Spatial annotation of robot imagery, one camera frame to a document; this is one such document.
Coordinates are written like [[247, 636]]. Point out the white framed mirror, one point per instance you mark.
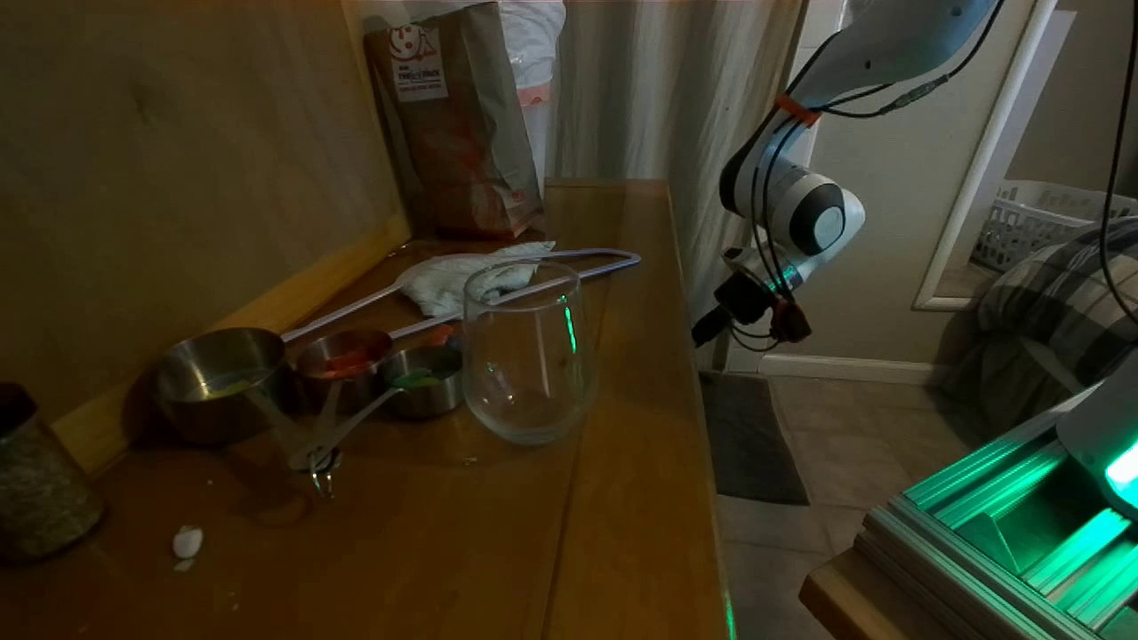
[[990, 154]]

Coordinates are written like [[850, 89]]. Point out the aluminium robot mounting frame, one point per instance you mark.
[[1009, 535]]

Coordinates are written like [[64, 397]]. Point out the medium steel measuring cup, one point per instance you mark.
[[344, 356]]

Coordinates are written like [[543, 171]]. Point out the wooden backboard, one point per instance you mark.
[[178, 145]]

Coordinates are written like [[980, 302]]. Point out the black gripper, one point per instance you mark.
[[733, 308]]

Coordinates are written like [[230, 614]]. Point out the white crumpled cloth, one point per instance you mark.
[[455, 281]]

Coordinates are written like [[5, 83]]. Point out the brown paper bag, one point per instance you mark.
[[455, 130]]

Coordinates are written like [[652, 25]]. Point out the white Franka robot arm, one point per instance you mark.
[[831, 216]]

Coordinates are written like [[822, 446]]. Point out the tiny white crumb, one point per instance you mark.
[[189, 542]]

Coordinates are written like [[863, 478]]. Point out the clear glass tumbler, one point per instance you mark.
[[526, 378]]

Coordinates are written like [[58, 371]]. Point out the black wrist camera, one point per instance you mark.
[[790, 322]]

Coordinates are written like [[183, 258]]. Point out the large steel measuring cup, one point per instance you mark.
[[219, 378]]

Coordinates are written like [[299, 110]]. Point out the small steel measuring cup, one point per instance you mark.
[[428, 386]]

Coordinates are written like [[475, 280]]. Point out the plaid blanket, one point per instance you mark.
[[1043, 322]]

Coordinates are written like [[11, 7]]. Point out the white laundry basket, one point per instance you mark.
[[1043, 219]]

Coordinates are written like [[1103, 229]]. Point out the wooden pine dresser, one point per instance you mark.
[[569, 535]]

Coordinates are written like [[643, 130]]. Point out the dark floor mat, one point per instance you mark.
[[752, 440]]

